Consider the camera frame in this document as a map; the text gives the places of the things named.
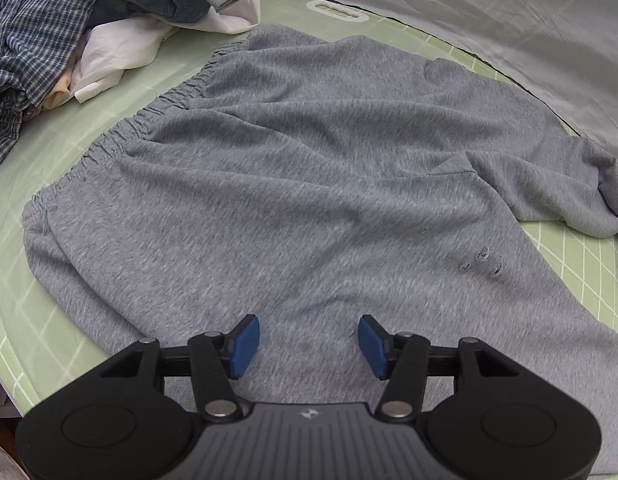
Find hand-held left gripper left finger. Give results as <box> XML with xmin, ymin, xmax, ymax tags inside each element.
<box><xmin>96</xmin><ymin>314</ymin><xmax>262</xmax><ymax>419</ymax></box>

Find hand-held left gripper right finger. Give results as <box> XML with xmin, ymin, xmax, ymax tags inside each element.
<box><xmin>358</xmin><ymin>314</ymin><xmax>520</xmax><ymax>419</ymax></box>

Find grey pants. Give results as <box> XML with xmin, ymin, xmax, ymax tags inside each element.
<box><xmin>22</xmin><ymin>25</ymin><xmax>618</xmax><ymax>477</ymax></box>

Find green grid mat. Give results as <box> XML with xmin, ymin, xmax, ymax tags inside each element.
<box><xmin>0</xmin><ymin>0</ymin><xmax>618</xmax><ymax>413</ymax></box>

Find beige garment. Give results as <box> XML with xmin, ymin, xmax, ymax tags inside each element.
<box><xmin>40</xmin><ymin>79</ymin><xmax>76</xmax><ymax>112</ymax></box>

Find white garment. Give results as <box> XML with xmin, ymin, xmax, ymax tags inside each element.
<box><xmin>68</xmin><ymin>0</ymin><xmax>263</xmax><ymax>107</ymax></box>

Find grey carrot print sheet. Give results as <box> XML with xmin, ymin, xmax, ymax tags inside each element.
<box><xmin>253</xmin><ymin>0</ymin><xmax>618</xmax><ymax>173</ymax></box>

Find blue plaid shirt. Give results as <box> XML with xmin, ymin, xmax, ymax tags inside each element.
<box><xmin>0</xmin><ymin>0</ymin><xmax>117</xmax><ymax>167</ymax></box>

